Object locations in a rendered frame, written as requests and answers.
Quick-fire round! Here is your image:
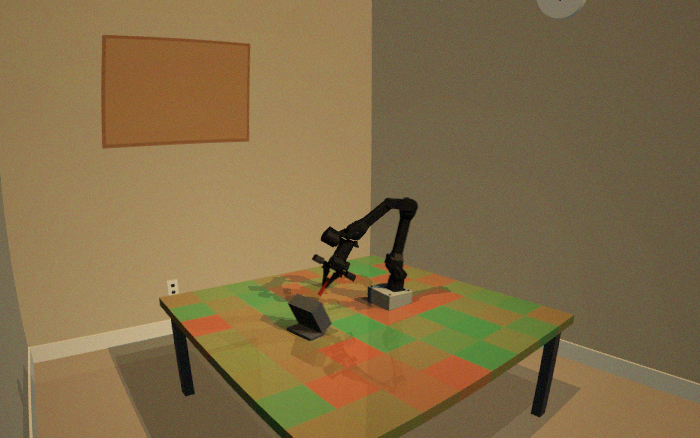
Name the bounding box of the dark grey sloped panel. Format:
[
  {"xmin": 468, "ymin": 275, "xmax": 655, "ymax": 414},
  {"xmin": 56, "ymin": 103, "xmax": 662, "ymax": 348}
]
[{"xmin": 287, "ymin": 294, "xmax": 331, "ymax": 341}]

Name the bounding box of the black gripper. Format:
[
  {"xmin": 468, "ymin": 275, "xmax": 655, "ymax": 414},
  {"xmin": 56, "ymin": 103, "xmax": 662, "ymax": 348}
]
[{"xmin": 312, "ymin": 250, "xmax": 356, "ymax": 287}]

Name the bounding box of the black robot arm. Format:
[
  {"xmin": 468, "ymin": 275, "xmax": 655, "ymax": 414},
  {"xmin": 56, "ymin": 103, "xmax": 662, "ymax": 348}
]
[{"xmin": 321, "ymin": 197, "xmax": 418, "ymax": 292}]

